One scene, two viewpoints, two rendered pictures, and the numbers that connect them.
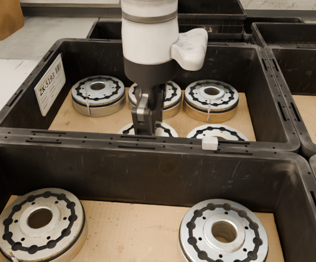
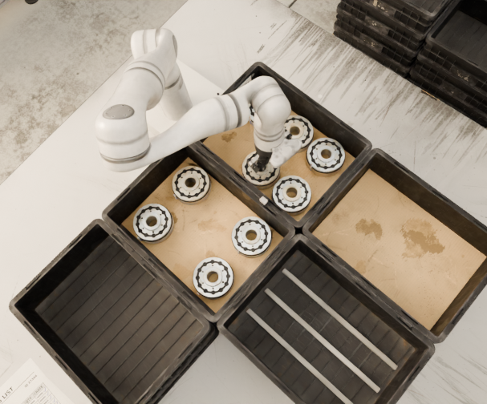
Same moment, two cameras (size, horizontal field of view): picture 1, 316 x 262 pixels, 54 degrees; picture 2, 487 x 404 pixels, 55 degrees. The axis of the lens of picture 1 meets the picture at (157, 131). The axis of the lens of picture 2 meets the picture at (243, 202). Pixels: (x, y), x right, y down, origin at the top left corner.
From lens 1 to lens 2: 0.90 m
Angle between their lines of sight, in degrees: 39
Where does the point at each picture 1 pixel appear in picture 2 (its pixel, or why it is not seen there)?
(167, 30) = (269, 143)
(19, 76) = (249, 18)
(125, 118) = not seen: hidden behind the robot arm
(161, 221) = (238, 212)
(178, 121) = (295, 159)
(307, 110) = (380, 200)
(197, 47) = (281, 157)
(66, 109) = not seen: hidden behind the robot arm
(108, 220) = (218, 196)
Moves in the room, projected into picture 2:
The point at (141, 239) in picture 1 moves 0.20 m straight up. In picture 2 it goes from (225, 214) to (217, 188)
